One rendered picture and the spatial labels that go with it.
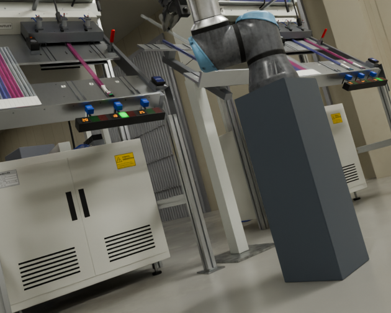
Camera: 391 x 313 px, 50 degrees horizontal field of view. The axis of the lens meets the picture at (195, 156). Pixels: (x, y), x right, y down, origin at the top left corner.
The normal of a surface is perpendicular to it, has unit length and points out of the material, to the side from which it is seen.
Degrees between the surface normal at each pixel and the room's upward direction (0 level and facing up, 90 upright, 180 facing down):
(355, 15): 90
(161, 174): 90
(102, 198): 90
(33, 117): 138
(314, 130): 90
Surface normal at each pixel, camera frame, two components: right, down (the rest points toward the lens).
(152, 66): -0.69, 0.12
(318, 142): 0.68, -0.24
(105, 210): 0.50, -0.20
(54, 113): 0.52, 0.58
